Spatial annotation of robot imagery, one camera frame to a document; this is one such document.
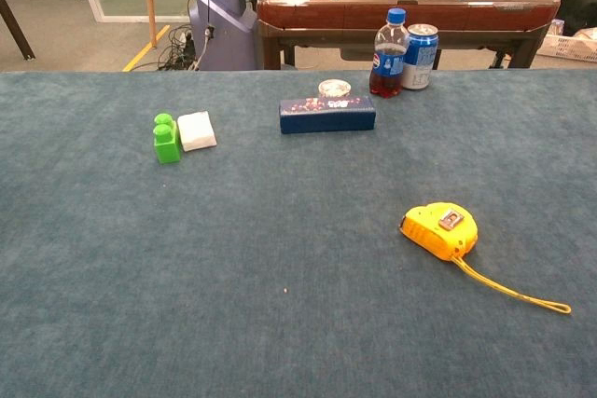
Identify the yellow tape measure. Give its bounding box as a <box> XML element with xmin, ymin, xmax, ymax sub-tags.
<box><xmin>398</xmin><ymin>201</ymin><xmax>573</xmax><ymax>316</ymax></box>

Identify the purple robot base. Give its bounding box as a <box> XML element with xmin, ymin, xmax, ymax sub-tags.
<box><xmin>187</xmin><ymin>0</ymin><xmax>258</xmax><ymax>72</ymax></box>

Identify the dark blue rectangular box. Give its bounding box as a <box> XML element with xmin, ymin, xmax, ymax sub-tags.
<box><xmin>278</xmin><ymin>95</ymin><xmax>377</xmax><ymax>135</ymax></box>

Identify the small clear round container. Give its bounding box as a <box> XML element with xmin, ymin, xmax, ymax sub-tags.
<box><xmin>317</xmin><ymin>79</ymin><xmax>352</xmax><ymax>99</ymax></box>

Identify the green toy building block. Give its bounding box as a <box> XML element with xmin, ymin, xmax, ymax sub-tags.
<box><xmin>152</xmin><ymin>112</ymin><xmax>182</xmax><ymax>165</ymax></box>

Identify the Pepsi plastic bottle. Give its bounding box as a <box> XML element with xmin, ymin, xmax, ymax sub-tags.
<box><xmin>368</xmin><ymin>7</ymin><xmax>410</xmax><ymax>99</ymax></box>

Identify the blue soda can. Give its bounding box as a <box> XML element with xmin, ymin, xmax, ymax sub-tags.
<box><xmin>401</xmin><ymin>23</ymin><xmax>440</xmax><ymax>91</ymax></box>

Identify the brown mahjong table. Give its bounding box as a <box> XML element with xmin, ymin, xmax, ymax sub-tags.
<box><xmin>256</xmin><ymin>0</ymin><xmax>562</xmax><ymax>71</ymax></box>

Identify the white plastic basket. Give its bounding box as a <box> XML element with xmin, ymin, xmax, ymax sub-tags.
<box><xmin>535</xmin><ymin>33</ymin><xmax>597</xmax><ymax>63</ymax></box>

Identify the dark table leg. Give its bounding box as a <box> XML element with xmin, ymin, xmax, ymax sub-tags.
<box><xmin>0</xmin><ymin>0</ymin><xmax>36</xmax><ymax>62</ymax></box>

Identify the black bag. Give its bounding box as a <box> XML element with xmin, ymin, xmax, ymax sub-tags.
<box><xmin>557</xmin><ymin>0</ymin><xmax>597</xmax><ymax>37</ymax></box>

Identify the bundle of floor cables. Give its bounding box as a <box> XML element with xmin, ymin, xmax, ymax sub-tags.
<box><xmin>157</xmin><ymin>23</ymin><xmax>202</xmax><ymax>72</ymax></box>

